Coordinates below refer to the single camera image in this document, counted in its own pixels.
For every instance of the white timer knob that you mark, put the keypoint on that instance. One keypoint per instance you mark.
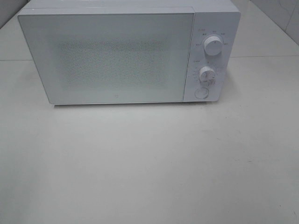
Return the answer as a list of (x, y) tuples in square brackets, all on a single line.
[(207, 74)]

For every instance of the upper white dial knob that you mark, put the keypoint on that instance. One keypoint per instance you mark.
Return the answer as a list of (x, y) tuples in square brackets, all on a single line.
[(213, 45)]

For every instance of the round door release button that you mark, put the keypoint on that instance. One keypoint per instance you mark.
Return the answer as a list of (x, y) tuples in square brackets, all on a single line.
[(201, 93)]

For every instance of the white microwave oven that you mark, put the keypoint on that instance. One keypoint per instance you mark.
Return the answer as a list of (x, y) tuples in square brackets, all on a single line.
[(221, 22)]

